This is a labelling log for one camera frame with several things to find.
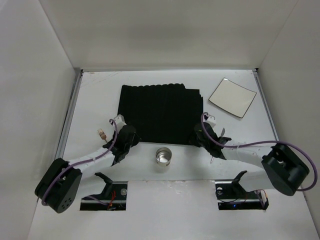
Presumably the black cloth placemat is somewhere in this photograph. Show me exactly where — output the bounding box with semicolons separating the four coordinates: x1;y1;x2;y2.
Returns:
118;83;204;145

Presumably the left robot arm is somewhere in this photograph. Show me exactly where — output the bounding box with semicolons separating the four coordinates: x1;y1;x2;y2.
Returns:
34;125;140;214

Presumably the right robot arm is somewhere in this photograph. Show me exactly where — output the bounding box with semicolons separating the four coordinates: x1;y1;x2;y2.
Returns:
189;122;310;196

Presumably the silver knife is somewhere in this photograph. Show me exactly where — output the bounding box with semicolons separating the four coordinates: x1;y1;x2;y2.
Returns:
210;128;225;164

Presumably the copper fork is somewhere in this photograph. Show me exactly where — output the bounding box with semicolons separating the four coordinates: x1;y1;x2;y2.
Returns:
97;128;108;143

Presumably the silver metal cup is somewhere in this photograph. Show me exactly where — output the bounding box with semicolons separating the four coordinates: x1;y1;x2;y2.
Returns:
155;147;172;173

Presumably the white square plate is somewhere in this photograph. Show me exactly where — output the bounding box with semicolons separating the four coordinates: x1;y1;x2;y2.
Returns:
208;77;257;119

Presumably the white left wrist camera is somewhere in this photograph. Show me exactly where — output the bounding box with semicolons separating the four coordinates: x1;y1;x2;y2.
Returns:
113;114;127;131

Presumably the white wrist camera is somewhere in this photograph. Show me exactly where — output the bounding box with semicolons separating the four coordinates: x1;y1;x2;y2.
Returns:
205;115;217;128
113;114;127;131

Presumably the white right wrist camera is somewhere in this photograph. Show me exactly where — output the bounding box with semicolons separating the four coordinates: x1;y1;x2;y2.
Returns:
205;115;217;128

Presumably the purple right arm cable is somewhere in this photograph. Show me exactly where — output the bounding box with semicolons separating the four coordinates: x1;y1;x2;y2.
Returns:
201;112;318;192

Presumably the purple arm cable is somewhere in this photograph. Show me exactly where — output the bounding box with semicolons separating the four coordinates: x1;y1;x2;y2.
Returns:
201;112;318;192
41;118;121;206

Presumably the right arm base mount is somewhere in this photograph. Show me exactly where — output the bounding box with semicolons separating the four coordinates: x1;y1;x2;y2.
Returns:
215;170;269;211

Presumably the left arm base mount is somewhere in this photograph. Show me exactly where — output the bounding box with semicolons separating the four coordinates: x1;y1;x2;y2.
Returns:
79;172;128;211

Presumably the left aluminium table rail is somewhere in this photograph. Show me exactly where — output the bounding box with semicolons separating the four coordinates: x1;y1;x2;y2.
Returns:
48;67;83;167

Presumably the aluminium table rail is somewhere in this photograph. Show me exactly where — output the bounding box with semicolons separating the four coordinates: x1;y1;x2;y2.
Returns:
48;67;83;167
250;69;279;155

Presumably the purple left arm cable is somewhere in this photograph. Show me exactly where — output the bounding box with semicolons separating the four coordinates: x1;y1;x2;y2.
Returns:
41;118;121;206

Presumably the right aluminium table rail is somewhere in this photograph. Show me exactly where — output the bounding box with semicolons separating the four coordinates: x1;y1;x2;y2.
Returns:
250;69;279;155

